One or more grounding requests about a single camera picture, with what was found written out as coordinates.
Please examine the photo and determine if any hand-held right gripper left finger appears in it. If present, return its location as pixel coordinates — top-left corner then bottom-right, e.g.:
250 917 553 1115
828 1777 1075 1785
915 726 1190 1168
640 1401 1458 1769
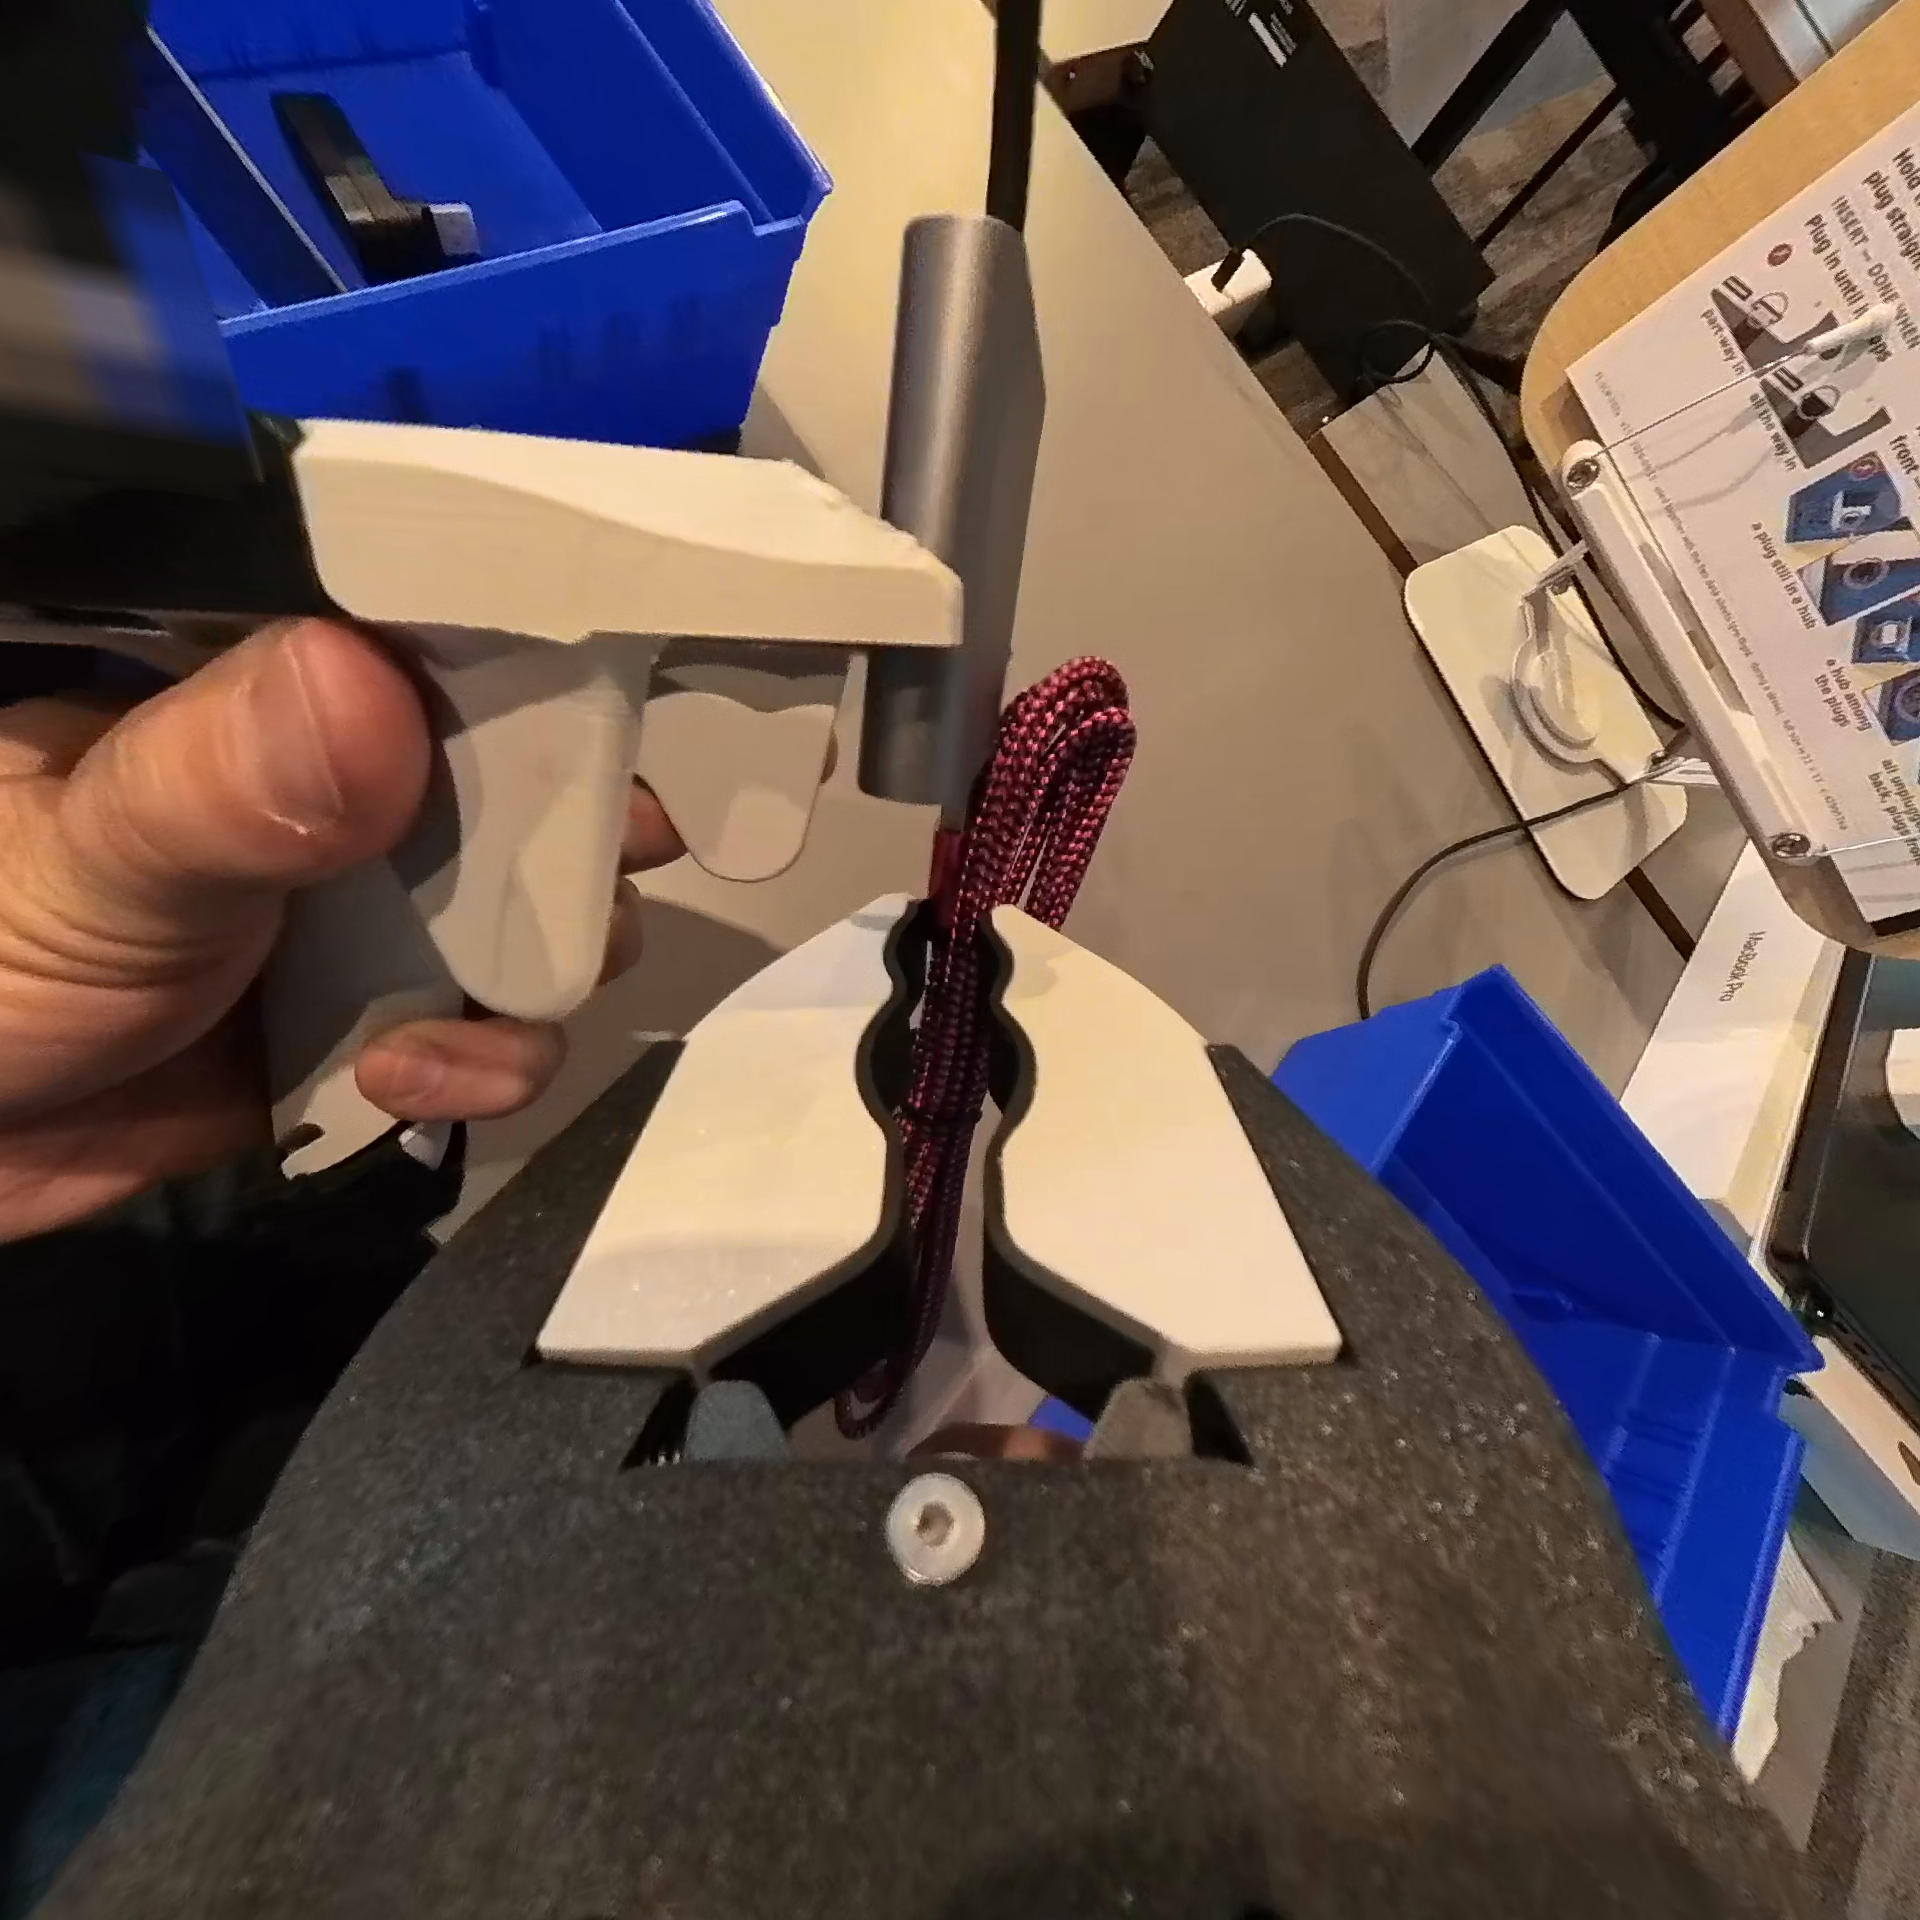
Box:
538 894 920 1370

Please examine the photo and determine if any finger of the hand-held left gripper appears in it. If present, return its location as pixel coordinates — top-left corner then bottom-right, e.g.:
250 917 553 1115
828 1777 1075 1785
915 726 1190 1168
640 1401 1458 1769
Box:
292 419 963 651

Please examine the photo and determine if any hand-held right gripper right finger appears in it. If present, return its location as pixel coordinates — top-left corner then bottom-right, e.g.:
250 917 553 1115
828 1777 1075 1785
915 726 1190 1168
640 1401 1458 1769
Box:
983 905 1342 1370

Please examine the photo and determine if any blue plastic bin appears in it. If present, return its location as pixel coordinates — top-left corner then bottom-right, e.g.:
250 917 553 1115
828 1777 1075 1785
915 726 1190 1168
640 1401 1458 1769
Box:
1272 965 1827 1783
143 0 832 447

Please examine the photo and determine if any grey usb hub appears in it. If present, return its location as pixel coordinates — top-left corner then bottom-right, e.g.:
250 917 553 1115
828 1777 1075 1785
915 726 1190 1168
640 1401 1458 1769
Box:
853 214 1047 807

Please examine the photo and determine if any red braided usb cable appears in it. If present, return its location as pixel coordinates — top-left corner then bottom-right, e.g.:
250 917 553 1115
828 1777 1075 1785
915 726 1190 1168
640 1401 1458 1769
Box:
832 656 1139 1444

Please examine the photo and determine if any person's left hand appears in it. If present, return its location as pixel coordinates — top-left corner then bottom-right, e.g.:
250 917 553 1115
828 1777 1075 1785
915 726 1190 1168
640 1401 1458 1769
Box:
0 619 568 1244

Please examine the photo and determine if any white laptop box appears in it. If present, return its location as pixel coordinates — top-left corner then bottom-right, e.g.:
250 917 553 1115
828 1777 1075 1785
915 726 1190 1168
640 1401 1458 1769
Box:
1619 867 1920 1545

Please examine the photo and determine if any white power adapter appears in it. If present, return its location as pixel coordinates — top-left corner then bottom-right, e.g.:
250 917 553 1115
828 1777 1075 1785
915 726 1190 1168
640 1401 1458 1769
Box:
1183 247 1276 328

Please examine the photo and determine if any dark laptop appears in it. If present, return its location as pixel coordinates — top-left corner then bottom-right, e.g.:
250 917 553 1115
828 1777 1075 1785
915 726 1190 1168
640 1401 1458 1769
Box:
1767 942 1920 1449

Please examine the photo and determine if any black box on table edge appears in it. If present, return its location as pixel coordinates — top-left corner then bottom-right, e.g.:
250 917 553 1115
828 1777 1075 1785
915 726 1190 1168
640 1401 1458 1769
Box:
1154 0 1491 411

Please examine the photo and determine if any printed instruction board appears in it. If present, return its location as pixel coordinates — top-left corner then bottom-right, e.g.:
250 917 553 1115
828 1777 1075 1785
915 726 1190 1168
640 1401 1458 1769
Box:
1517 0 1920 951

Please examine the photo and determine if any thin black cable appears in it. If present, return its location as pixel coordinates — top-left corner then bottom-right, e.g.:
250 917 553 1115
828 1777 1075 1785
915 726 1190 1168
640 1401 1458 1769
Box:
1355 817 1569 1024

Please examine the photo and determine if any black adapter cable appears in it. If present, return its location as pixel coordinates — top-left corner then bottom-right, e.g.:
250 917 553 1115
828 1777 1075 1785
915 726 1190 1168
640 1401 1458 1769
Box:
1236 209 1522 452

